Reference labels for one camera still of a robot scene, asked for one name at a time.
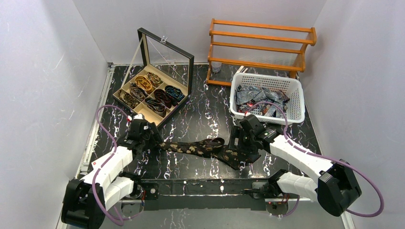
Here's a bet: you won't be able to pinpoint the white plastic basket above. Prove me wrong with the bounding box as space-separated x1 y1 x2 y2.
229 73 305 125

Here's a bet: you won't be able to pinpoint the brown rolled tie back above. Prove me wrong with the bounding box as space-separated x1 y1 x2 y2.
147 72 163 88

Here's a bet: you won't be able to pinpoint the orange wooden shoe rack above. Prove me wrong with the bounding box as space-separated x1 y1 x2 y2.
208 19 317 78

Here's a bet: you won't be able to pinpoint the brown patterned rolled tie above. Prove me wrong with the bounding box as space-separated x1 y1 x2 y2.
129 83 148 101

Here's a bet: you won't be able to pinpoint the black gold floral tie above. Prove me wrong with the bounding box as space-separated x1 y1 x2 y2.
157 137 261 170

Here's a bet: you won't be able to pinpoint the grey striped rolled tie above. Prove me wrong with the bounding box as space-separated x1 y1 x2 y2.
145 97 166 117

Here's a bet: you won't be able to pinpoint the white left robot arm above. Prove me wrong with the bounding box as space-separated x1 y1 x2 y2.
61 115 162 229

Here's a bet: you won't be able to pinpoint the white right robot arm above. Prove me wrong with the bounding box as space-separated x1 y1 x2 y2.
227 114 362 217

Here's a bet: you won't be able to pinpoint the gold rolled tie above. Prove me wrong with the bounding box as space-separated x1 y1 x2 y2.
134 75 154 94

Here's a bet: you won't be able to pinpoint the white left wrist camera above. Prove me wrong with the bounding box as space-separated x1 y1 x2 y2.
132 114 145 122

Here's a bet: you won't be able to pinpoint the olive patterned rolled tie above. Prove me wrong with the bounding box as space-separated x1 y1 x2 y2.
118 89 139 109

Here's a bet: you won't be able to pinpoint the small clear plastic cup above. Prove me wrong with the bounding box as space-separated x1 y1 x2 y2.
211 62 222 73

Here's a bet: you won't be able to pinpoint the blue black rolled tie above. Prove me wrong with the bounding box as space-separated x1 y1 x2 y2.
165 85 185 105

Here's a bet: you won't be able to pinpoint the black tie storage box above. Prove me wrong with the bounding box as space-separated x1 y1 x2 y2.
113 28 194 128

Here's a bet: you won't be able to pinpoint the grey ties in basket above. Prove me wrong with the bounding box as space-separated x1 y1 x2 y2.
235 84 290 118

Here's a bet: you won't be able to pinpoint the dark red rolled tie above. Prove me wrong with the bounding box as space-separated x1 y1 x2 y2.
153 89 172 108

